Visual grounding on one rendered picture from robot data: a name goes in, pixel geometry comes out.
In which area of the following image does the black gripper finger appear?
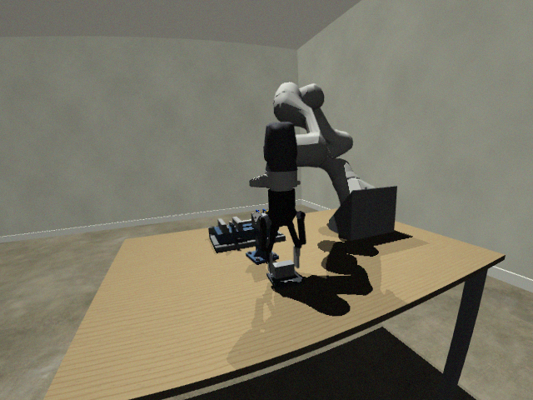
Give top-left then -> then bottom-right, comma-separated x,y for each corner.
286,211 -> 306,268
258,214 -> 282,274

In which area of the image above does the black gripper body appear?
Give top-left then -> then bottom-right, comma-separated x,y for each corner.
267,188 -> 296,227

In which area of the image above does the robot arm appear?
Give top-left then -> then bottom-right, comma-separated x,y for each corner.
249,82 -> 374,204

